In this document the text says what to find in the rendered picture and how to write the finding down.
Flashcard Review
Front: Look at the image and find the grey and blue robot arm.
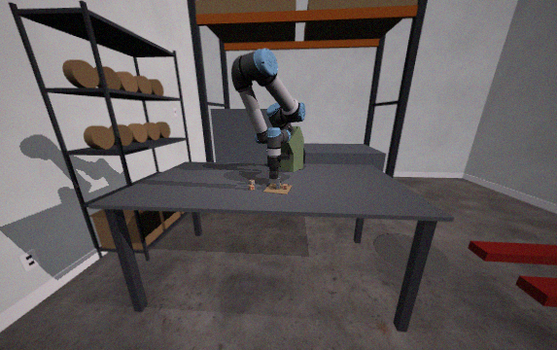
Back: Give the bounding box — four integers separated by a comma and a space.
231, 49, 305, 149

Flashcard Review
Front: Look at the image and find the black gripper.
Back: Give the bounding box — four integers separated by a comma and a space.
266, 148, 290, 189

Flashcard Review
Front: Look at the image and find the tan flat mat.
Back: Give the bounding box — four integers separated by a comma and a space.
263, 184, 292, 194

